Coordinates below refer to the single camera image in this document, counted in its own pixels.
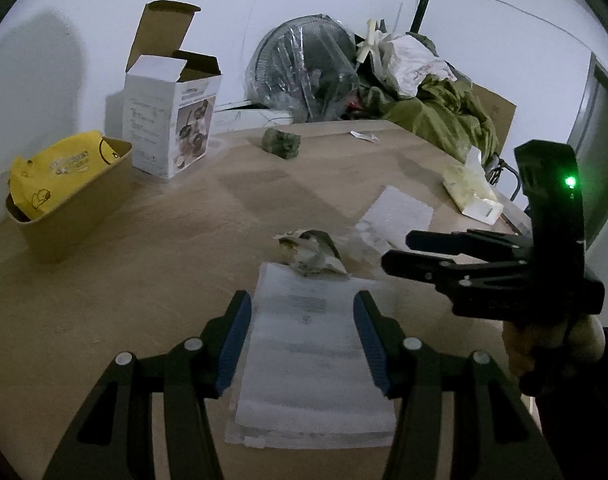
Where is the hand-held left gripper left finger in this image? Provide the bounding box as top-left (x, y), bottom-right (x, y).
top-left (41, 289), bottom-right (253, 480)

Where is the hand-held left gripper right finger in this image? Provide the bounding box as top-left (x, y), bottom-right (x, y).
top-left (353, 289), bottom-right (567, 480)

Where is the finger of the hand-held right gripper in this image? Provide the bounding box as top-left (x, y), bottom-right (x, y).
top-left (381, 250), bottom-right (531, 292)
top-left (405, 230), bottom-right (528, 256)

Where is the printed wrapper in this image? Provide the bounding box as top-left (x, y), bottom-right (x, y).
top-left (276, 229), bottom-right (352, 278)

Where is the person's right forearm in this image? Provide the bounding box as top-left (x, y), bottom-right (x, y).
top-left (519, 327), bottom-right (608, 480)

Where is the person's right hand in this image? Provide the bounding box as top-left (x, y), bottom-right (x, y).
top-left (501, 315), bottom-right (607, 379)

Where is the grey paper sheet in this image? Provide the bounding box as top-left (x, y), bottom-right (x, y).
top-left (356, 185), bottom-right (435, 256)

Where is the pale yellow tissue box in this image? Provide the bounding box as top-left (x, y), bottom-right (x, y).
top-left (443, 147), bottom-right (504, 225)

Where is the metal chair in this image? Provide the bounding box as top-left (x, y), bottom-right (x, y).
top-left (484, 157), bottom-right (527, 201)

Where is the olive green cloth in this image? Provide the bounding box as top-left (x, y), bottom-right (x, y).
top-left (356, 72), bottom-right (500, 161)

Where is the brown cardboard sheet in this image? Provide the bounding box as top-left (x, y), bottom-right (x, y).
top-left (471, 82), bottom-right (517, 153)

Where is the small dark green lump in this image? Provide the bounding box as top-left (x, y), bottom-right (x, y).
top-left (261, 127), bottom-right (301, 160)

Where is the white plastic bag red print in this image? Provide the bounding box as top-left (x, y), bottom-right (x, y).
top-left (374, 34), bottom-right (457, 98)

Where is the cream plastic stick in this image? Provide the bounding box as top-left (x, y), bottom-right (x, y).
top-left (356, 19), bottom-right (387, 76)

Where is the brown paper container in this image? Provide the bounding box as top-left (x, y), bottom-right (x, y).
top-left (5, 136), bottom-right (134, 264)

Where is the fan wrapped in plastic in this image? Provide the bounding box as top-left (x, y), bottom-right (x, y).
top-left (245, 14), bottom-right (360, 123)

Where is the black pole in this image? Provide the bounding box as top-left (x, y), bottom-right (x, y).
top-left (409, 0), bottom-right (429, 33)

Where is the white printed carton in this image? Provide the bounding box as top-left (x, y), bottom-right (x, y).
top-left (125, 0), bottom-right (224, 180)

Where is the yellow snack packet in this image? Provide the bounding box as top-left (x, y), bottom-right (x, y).
top-left (9, 130), bottom-right (117, 221)

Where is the grey door frame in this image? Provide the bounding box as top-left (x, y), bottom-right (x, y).
top-left (566, 52), bottom-right (608, 251)

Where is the thin wall cable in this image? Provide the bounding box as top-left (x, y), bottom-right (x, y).
top-left (416, 0), bottom-right (592, 53)

